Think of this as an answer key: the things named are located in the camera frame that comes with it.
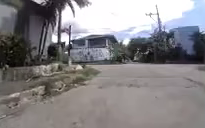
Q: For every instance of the thin dark pole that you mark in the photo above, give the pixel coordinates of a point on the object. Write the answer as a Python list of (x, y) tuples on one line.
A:
[(69, 41)]

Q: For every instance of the grey concrete road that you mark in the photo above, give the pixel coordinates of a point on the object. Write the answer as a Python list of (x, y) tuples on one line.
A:
[(133, 96)]

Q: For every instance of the group of trees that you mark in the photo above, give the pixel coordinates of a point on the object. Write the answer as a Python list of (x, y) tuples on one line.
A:
[(146, 50)]

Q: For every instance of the palm tree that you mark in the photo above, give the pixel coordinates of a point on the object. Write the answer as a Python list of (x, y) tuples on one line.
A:
[(58, 20)]

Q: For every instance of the utility pole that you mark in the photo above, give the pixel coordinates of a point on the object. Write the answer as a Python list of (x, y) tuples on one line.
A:
[(157, 33)]

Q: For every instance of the raised concrete kerb strip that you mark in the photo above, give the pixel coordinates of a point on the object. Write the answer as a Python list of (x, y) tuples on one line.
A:
[(40, 85)]

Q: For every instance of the pale blue building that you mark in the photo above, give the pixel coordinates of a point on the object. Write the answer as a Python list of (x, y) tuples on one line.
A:
[(185, 38)]

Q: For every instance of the grey house with sloped roof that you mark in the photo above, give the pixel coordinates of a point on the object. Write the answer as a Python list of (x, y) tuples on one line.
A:
[(20, 26)]

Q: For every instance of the green hedge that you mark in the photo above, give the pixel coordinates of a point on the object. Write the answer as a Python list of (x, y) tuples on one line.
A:
[(6, 50)]

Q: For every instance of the white building with graffiti wall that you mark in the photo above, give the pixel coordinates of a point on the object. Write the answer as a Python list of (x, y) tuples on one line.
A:
[(91, 48)]

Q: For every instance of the low concrete wall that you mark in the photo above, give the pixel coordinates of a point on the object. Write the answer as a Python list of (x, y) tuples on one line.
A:
[(20, 72)]

